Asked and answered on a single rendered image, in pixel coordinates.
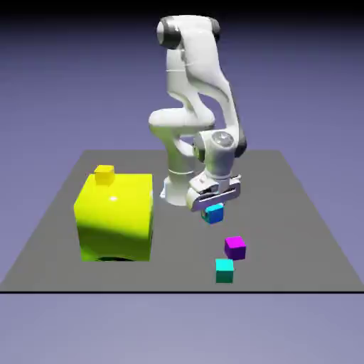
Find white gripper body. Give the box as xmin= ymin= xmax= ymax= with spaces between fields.
xmin=186 ymin=175 xmax=242 ymax=213

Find small purple cube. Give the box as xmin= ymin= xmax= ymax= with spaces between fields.
xmin=223 ymin=235 xmax=247 ymax=261

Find small teal cube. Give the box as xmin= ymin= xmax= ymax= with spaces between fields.
xmin=215 ymin=258 xmax=235 ymax=284

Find small blue cube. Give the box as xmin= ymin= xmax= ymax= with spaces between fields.
xmin=200 ymin=203 xmax=225 ymax=225

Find large yellow box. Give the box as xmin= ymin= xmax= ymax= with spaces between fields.
xmin=73 ymin=172 xmax=154 ymax=263

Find small yellow cube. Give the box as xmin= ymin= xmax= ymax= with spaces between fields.
xmin=93 ymin=164 xmax=115 ymax=187

